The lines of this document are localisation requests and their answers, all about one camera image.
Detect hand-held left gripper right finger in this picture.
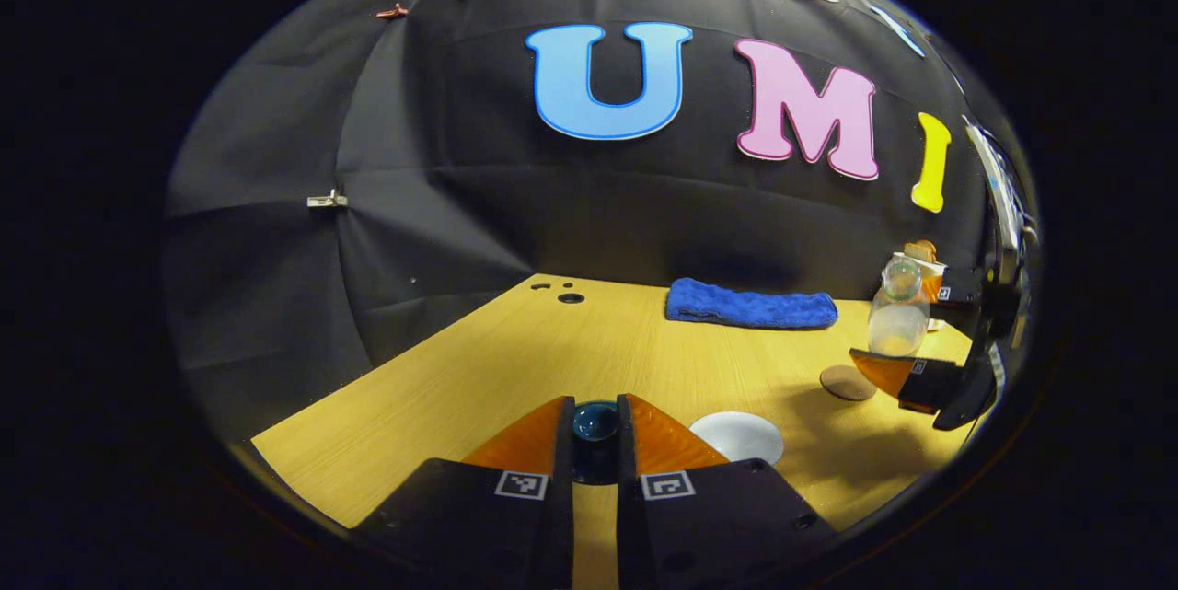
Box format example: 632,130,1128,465
617,393,838,590

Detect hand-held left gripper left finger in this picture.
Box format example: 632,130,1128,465
354,395,576,590

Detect clear plastic water bottle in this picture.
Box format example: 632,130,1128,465
868,260,930,358

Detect round brown coaster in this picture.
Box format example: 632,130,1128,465
820,364,878,402

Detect white teacup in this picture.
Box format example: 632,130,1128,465
689,411,785,466

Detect white toaster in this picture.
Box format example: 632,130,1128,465
891,254,949,333

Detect blue towel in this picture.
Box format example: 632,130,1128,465
665,277,839,330

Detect black backdrop cloth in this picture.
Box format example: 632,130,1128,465
164,0,1022,444

